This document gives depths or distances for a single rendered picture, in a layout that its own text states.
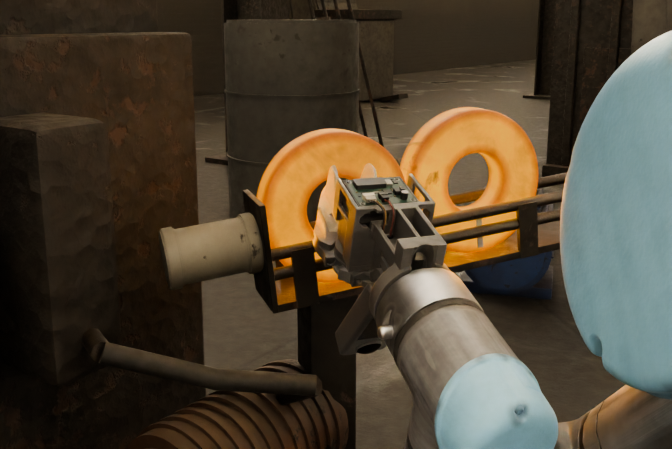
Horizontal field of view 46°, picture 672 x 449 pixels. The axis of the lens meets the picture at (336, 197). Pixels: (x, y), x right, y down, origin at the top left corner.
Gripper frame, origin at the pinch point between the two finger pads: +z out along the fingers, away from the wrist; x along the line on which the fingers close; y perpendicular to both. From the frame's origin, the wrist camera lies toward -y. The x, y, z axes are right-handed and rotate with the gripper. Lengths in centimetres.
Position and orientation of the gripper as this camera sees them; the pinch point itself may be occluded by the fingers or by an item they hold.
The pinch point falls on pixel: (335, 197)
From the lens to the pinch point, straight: 78.4
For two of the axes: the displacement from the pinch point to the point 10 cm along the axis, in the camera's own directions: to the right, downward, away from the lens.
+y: 1.0, -8.6, -5.0
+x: -9.5, 0.7, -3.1
